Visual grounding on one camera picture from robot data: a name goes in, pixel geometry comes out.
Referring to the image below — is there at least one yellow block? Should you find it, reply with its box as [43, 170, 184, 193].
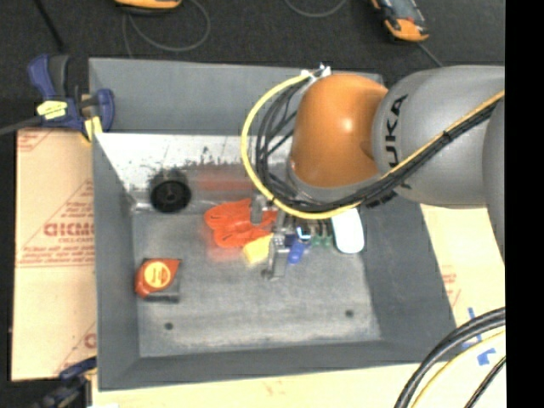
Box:
[242, 233, 274, 265]

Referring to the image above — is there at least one black cylinder on white bracket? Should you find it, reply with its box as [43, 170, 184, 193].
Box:
[330, 207, 366, 255]

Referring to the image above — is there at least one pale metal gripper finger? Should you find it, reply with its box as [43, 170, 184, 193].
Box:
[261, 235, 292, 281]
[251, 195, 268, 225]

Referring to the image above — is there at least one red and yellow tape measure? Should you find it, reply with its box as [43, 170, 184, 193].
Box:
[133, 258, 184, 303]

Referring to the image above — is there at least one brown cardboard board, red print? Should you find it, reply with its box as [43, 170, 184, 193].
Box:
[10, 127, 507, 383]

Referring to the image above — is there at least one black ribbed round wheel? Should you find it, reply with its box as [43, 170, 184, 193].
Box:
[149, 169, 193, 213]

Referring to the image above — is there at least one blue plastic piece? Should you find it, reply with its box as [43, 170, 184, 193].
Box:
[286, 236, 312, 265]

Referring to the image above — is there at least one grey metal bin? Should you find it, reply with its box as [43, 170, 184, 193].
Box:
[88, 57, 462, 391]

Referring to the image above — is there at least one orange plastic toy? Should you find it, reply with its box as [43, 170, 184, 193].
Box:
[203, 197, 278, 251]

